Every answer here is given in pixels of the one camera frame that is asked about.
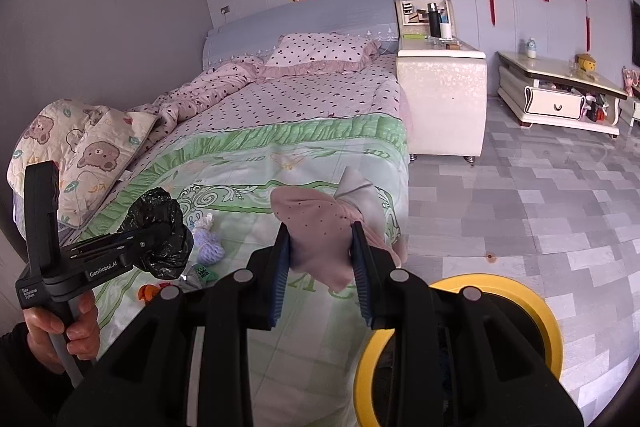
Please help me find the white framed picture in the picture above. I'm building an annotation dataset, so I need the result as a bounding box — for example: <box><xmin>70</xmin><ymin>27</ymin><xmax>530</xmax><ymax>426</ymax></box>
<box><xmin>396</xmin><ymin>0</ymin><xmax>453</xmax><ymax>38</ymax></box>

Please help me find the purple knitted ball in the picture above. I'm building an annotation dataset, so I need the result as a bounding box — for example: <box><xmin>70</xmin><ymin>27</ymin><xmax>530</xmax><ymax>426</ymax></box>
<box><xmin>192</xmin><ymin>227</ymin><xmax>226</xmax><ymax>265</ymax></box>

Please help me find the small white cabinet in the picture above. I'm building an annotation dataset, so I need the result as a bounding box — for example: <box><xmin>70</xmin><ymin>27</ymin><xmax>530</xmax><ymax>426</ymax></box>
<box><xmin>617</xmin><ymin>94</ymin><xmax>640</xmax><ymax>130</ymax></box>

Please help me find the person's left hand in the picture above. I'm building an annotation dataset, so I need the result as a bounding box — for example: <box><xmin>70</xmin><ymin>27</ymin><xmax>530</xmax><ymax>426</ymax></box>
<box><xmin>24</xmin><ymin>291</ymin><xmax>101</xmax><ymax>360</ymax></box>

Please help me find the bear print quilt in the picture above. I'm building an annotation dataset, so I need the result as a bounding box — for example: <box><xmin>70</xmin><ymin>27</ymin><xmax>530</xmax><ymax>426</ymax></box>
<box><xmin>6</xmin><ymin>99</ymin><xmax>161</xmax><ymax>230</ymax></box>

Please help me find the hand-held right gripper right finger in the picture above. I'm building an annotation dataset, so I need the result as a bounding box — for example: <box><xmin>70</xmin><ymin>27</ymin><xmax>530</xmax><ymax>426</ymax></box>
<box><xmin>350</xmin><ymin>223</ymin><xmax>586</xmax><ymax>427</ymax></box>

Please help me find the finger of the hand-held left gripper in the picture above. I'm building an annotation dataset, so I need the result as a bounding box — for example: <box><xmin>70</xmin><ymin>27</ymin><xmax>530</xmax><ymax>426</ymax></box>
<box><xmin>67</xmin><ymin>229</ymin><xmax>153</xmax><ymax>264</ymax></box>

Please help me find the yellow rimmed trash bin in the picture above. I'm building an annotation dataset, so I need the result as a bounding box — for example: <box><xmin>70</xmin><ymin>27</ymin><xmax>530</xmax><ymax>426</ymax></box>
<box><xmin>352</xmin><ymin>274</ymin><xmax>563</xmax><ymax>427</ymax></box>

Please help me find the black plastic bag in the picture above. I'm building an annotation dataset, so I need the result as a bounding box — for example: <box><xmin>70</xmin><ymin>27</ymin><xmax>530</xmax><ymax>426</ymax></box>
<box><xmin>127</xmin><ymin>187</ymin><xmax>195</xmax><ymax>280</ymax></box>

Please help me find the green floral blanket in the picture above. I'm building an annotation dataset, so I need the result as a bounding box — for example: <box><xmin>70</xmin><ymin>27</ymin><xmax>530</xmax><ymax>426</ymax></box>
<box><xmin>70</xmin><ymin>114</ymin><xmax>411</xmax><ymax>427</ymax></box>

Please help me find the polka dot duvet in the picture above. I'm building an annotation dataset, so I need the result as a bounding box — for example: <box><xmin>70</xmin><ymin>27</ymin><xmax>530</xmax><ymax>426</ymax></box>
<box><xmin>125</xmin><ymin>57</ymin><xmax>266</xmax><ymax>138</ymax></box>

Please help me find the polka dot bed sheet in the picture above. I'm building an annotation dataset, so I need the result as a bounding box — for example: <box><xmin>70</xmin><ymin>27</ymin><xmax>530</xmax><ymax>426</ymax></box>
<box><xmin>125</xmin><ymin>54</ymin><xmax>413</xmax><ymax>168</ymax></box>

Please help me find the white nightstand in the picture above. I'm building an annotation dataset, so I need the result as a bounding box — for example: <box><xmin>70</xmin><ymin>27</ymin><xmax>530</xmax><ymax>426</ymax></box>
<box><xmin>395</xmin><ymin>34</ymin><xmax>488</xmax><ymax>165</ymax></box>

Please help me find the grey fabric bed headboard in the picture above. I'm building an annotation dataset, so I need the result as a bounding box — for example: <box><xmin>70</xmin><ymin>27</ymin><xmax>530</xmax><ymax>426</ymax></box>
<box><xmin>202</xmin><ymin>0</ymin><xmax>396</xmax><ymax>70</ymax></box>

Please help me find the pink dotted cloth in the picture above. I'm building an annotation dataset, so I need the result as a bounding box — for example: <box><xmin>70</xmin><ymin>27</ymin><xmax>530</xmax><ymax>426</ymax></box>
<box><xmin>271</xmin><ymin>167</ymin><xmax>407</xmax><ymax>303</ymax></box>

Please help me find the black wall television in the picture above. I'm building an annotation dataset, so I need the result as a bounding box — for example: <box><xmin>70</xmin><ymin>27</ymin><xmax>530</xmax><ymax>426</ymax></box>
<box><xmin>629</xmin><ymin>1</ymin><xmax>640</xmax><ymax>70</ymax></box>

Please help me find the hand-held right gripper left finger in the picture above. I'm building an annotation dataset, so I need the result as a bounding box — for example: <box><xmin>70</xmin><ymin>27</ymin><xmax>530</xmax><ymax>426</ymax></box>
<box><xmin>57</xmin><ymin>223</ymin><xmax>292</xmax><ymax>427</ymax></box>

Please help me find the green small packet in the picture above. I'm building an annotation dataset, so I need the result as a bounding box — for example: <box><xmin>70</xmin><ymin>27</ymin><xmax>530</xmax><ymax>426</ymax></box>
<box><xmin>181</xmin><ymin>263</ymin><xmax>216</xmax><ymax>283</ymax></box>

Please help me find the polka dot pillow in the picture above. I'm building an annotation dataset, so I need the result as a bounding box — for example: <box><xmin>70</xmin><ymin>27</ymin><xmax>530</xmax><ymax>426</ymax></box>
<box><xmin>262</xmin><ymin>33</ymin><xmax>383</xmax><ymax>80</ymax></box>

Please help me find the pink figurine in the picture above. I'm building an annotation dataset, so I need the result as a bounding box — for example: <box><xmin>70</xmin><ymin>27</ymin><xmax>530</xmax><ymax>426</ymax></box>
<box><xmin>621</xmin><ymin>66</ymin><xmax>640</xmax><ymax>98</ymax></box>

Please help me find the white television cabinet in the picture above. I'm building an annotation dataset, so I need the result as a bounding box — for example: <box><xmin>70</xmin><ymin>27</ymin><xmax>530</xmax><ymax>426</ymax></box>
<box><xmin>496</xmin><ymin>51</ymin><xmax>630</xmax><ymax>138</ymax></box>

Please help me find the person's left forearm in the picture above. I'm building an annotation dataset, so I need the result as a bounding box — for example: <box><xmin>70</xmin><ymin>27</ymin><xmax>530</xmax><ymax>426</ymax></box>
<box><xmin>0</xmin><ymin>322</ymin><xmax>76</xmax><ymax>427</ymax></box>

